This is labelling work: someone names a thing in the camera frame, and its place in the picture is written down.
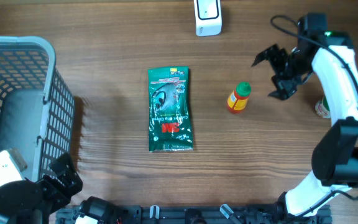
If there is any green lid jar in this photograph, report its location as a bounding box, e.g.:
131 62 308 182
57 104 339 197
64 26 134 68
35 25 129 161
314 96 331 119

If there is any grey plastic mesh basket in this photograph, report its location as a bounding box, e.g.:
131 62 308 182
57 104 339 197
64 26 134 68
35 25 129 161
0 36 75 182

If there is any white barcode scanner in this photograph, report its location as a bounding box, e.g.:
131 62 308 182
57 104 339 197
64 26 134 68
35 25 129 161
193 0 223 37

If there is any green 3M gloves packet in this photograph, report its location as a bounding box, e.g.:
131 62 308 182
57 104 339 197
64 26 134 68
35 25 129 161
148 66 193 152

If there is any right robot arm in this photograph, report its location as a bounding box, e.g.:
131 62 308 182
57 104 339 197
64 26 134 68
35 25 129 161
252 13 358 223

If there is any red bottle green cap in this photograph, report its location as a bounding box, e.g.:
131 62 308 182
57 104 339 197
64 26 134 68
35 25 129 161
226 82 251 114

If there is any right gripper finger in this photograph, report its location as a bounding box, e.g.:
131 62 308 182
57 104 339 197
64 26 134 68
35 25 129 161
251 44 280 67
268 79 301 100

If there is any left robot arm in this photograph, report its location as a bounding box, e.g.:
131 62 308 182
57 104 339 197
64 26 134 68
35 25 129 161
0 153 83 223

